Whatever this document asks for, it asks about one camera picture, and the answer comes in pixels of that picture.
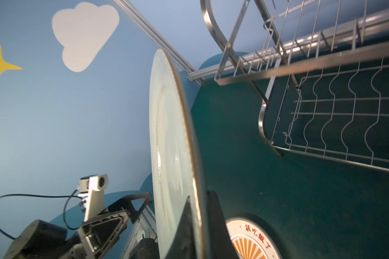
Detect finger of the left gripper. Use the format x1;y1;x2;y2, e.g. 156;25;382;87
84;210;130;256
107;193;153;223

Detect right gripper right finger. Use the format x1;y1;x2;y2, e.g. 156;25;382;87
207;191;239;259

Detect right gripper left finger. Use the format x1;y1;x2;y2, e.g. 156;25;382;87
171;196;197;259

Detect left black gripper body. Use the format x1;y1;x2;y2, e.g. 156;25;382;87
59;227;104;259

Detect white plate orange sunburst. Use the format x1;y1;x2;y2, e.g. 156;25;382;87
226;218;282;259

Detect grey-green plain plate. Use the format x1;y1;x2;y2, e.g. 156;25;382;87
149;49;212;259

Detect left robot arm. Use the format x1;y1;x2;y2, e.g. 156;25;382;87
4;193;152;259

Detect chrome two-tier dish rack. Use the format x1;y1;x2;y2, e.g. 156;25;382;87
199;1;389;173

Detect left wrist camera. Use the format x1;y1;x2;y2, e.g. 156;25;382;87
78;174;109;222

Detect left aluminium frame post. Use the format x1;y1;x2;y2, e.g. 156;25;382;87
113;0;195;73

